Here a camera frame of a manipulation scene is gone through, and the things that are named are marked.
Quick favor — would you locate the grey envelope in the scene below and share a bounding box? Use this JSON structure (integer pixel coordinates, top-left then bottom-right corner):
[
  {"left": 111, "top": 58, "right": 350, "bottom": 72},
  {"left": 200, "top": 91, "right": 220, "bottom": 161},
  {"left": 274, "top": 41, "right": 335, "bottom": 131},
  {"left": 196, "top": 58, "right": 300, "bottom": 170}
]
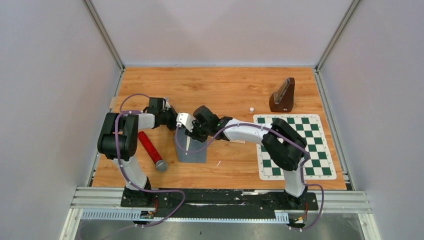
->
[{"left": 174, "top": 128, "right": 208, "bottom": 164}]

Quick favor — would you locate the cream pink envelope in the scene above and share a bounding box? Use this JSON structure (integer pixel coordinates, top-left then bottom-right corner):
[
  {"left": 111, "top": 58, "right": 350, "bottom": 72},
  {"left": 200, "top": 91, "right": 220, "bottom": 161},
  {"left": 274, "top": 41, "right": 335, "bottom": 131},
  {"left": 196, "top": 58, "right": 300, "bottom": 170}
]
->
[{"left": 219, "top": 139, "right": 246, "bottom": 144}]

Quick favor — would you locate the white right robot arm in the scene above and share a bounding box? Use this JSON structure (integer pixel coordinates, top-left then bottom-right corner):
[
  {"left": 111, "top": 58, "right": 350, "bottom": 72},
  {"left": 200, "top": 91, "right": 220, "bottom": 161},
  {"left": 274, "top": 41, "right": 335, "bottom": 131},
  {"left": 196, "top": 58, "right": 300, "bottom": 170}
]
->
[{"left": 176, "top": 105, "right": 310, "bottom": 209}]

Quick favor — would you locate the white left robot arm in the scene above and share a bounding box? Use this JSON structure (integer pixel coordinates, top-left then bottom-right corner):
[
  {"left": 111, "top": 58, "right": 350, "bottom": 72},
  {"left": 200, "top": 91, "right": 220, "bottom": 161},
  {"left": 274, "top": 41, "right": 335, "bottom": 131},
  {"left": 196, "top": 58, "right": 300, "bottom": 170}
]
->
[{"left": 97, "top": 97, "right": 177, "bottom": 207}]

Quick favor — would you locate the red microphone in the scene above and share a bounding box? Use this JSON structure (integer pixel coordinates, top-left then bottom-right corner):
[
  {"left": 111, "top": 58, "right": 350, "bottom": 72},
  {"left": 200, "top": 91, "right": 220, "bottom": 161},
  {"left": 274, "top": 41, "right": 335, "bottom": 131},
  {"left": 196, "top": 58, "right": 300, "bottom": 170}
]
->
[{"left": 137, "top": 131, "right": 168, "bottom": 173}]

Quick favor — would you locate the wooden metronome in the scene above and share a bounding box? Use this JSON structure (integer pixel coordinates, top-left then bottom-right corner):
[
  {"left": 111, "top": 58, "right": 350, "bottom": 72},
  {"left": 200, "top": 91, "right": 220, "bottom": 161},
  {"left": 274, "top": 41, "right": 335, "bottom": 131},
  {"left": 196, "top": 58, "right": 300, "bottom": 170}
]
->
[{"left": 268, "top": 77, "right": 295, "bottom": 113}]

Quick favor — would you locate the green white chessboard mat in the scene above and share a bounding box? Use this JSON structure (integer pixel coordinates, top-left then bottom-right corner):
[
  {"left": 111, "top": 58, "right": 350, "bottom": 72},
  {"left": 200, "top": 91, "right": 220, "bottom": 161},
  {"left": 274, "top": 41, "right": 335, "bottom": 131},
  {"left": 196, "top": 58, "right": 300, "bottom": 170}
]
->
[{"left": 253, "top": 114, "right": 337, "bottom": 181}]

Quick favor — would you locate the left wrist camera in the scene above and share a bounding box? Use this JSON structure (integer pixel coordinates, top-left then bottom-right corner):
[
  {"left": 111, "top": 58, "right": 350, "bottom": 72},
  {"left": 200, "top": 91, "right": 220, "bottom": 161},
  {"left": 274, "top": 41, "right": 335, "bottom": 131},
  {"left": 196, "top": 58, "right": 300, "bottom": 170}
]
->
[{"left": 163, "top": 97, "right": 171, "bottom": 110}]

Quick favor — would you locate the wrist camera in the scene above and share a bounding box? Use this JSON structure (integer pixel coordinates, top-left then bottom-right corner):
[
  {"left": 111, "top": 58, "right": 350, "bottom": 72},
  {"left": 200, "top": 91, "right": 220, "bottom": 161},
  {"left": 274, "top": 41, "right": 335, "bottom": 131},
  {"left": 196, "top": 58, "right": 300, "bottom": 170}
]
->
[
  {"left": 163, "top": 97, "right": 171, "bottom": 110},
  {"left": 176, "top": 112, "right": 196, "bottom": 133}
]

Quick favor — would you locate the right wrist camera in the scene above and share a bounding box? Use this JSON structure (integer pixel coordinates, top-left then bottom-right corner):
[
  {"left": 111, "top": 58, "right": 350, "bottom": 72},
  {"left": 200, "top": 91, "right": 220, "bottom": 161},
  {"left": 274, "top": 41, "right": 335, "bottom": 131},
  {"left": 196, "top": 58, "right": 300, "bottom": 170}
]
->
[{"left": 176, "top": 112, "right": 196, "bottom": 133}]

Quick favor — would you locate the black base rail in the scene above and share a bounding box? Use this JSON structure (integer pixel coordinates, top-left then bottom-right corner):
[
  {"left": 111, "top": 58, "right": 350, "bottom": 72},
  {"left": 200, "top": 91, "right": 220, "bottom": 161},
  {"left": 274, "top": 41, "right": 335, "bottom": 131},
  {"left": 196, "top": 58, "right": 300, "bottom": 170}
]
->
[{"left": 120, "top": 188, "right": 319, "bottom": 219}]

